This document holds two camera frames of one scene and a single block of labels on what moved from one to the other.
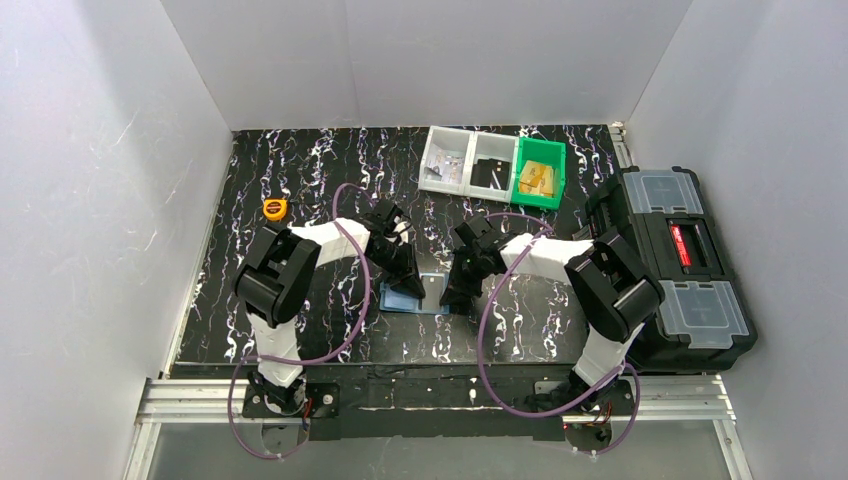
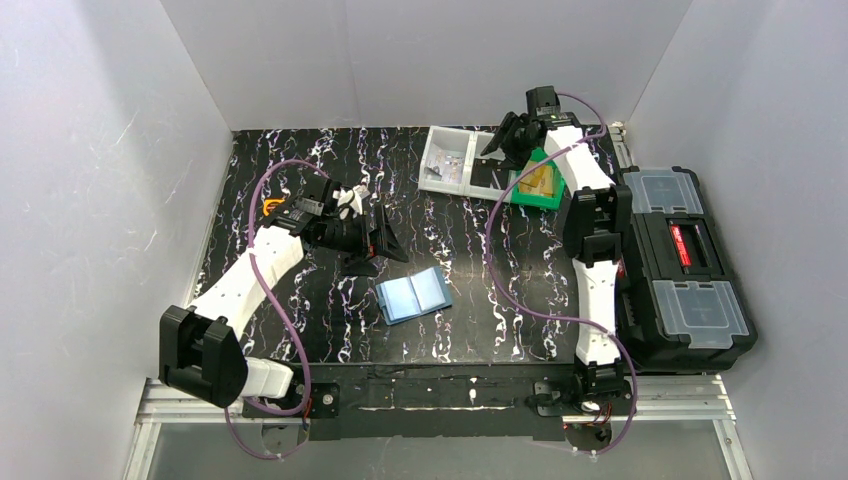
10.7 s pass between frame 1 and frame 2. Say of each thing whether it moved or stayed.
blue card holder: moved
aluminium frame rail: stayed
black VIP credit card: moved
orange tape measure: stayed
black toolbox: stayed
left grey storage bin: stayed
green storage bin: stayed
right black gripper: moved
